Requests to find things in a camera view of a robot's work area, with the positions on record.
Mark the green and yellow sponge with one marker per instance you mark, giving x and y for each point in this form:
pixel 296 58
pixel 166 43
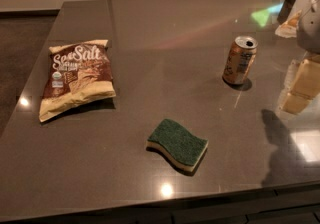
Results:
pixel 183 149

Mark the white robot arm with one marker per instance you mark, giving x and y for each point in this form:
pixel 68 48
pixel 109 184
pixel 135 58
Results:
pixel 289 28

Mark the dark object at table edge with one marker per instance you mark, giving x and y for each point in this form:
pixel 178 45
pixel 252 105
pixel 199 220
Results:
pixel 288 9

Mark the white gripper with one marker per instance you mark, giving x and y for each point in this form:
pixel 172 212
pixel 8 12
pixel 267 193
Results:
pixel 310 31

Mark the brown sea salt chip bag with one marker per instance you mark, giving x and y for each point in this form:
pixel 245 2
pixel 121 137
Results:
pixel 79 74

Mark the orange soda can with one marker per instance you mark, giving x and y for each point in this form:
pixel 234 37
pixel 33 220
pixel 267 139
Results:
pixel 241 56

